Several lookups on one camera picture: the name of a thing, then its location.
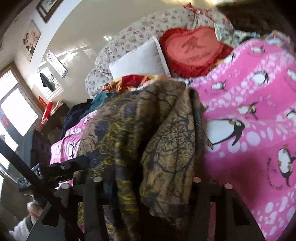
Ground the brown floral patterned garment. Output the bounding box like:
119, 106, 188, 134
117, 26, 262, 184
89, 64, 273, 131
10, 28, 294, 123
76, 79, 204, 240

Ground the grey sleeve forearm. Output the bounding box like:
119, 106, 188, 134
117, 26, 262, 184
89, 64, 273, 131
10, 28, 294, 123
9, 215, 35, 241

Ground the person's left hand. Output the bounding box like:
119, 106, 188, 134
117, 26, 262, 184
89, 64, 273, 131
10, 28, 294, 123
27, 202, 43, 224

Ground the dark wooden side table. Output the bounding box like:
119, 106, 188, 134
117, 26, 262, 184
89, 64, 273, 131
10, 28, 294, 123
23, 103, 70, 168

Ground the dark navy garment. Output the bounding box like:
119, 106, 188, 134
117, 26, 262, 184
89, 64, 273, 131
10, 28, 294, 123
60, 99, 93, 139

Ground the black hanging cloth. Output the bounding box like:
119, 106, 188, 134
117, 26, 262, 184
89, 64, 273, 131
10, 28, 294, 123
40, 72, 56, 92

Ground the teal garment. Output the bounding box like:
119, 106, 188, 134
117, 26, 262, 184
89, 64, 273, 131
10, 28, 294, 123
79, 92, 117, 120

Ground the pink penguin fleece blanket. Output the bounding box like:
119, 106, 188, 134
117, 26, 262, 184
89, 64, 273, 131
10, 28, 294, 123
49, 38, 296, 241

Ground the floral print quilt bundle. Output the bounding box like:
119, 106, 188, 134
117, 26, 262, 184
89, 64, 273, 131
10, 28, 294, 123
85, 8, 233, 96

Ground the red orange patterned blanket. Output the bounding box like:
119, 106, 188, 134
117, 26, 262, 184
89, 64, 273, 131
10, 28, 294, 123
101, 74, 169, 94

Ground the white square pillow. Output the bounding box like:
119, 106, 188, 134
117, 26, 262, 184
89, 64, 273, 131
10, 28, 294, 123
109, 36, 171, 79

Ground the red heart-shaped pillow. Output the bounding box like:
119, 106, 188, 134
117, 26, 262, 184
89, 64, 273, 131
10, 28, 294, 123
159, 27, 233, 78

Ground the dark carved wooden headboard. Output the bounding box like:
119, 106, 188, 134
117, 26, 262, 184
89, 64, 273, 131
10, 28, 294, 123
217, 1, 295, 36

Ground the wall calendar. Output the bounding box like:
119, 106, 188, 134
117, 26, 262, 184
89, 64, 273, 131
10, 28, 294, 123
46, 50, 68, 78

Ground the wall photo poster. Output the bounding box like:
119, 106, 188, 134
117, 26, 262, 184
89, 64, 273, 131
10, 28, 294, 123
21, 21, 41, 63

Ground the framed wall picture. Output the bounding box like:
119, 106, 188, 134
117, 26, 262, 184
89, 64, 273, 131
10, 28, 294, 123
36, 0, 63, 23

